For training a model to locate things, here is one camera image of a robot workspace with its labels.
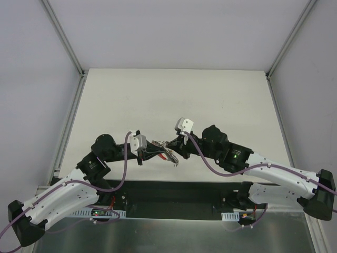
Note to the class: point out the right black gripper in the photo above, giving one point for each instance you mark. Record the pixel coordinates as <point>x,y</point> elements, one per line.
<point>182,145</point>

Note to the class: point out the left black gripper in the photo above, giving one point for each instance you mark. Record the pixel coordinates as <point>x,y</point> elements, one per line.
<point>140,153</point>

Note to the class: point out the red handled key organizer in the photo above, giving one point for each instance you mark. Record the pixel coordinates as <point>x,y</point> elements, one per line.
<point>168,154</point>

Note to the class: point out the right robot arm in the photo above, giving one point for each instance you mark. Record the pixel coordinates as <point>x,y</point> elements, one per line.
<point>313,191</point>

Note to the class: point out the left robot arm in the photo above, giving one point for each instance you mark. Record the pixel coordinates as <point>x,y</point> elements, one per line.
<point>83,186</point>

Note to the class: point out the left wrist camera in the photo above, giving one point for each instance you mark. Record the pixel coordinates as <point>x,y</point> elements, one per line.
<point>138,142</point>

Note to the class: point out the right white cable duct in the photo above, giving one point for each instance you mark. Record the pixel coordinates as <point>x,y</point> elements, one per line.
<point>230,216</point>

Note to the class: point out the white cable duct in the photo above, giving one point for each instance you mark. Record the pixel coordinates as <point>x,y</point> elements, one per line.
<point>99,214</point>
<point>230,216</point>

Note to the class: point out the left white cable duct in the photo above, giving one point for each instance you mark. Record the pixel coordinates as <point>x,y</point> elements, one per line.
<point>99,214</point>

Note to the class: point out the left aluminium frame post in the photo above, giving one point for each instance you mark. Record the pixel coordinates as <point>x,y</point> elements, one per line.
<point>62,36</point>

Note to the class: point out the aluminium frame post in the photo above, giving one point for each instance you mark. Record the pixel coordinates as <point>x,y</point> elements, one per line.
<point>62,36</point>
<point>291,37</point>

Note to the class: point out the right aluminium frame post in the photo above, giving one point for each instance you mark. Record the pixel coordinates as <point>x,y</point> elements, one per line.
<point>291,37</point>

